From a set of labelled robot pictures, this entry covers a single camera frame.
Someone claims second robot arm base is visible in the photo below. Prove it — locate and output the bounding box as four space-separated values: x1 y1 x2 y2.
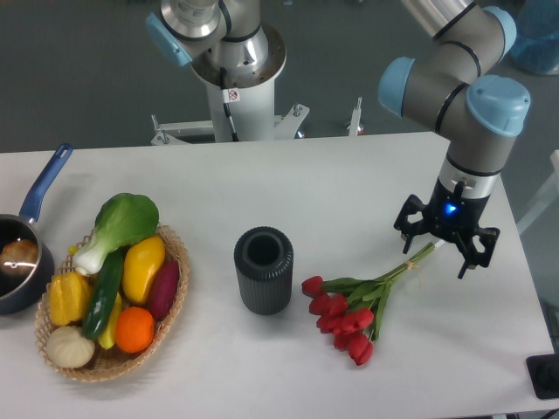
145 0 286 88

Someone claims red tulip bouquet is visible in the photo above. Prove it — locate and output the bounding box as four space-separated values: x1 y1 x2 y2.
301 240 443 367

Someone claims brown bread in pot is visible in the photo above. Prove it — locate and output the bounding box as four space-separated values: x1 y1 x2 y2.
1 239 38 277

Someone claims blue handled saucepan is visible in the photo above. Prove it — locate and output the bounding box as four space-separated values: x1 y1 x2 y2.
1 143 73 315

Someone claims green bok choy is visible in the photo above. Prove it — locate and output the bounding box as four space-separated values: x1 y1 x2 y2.
72 193 159 276

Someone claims white steamed bun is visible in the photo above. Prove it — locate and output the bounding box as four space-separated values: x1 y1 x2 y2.
45 326 95 368

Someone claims woven wicker basket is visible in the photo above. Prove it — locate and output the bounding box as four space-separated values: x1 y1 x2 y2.
34 224 190 382

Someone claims green cucumber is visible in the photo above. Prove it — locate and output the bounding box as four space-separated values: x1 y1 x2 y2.
82 249 125 340

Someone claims black device at edge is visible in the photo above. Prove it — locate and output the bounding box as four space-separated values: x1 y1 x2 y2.
526 354 558 400

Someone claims dark grey ribbed vase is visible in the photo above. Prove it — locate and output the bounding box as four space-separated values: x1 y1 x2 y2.
233 226 294 315

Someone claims yellow banana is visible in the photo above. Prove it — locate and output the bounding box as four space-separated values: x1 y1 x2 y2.
98 293 122 350

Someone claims yellow mango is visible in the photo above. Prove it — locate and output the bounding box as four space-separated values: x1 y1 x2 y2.
121 235 165 306

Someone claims orange fruit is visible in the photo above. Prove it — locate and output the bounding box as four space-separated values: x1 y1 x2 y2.
115 306 155 354

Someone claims yellow bell pepper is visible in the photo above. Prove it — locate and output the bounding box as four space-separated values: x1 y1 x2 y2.
49 271 92 326

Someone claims purple sweet potato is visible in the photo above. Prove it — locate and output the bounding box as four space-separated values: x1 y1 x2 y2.
147 260 180 321

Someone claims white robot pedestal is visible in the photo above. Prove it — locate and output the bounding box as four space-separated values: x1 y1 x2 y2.
151 81 310 146

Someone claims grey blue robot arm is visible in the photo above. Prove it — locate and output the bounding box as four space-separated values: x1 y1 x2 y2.
378 1 531 275

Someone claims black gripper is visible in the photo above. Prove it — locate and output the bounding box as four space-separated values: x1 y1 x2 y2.
394 164 500 279

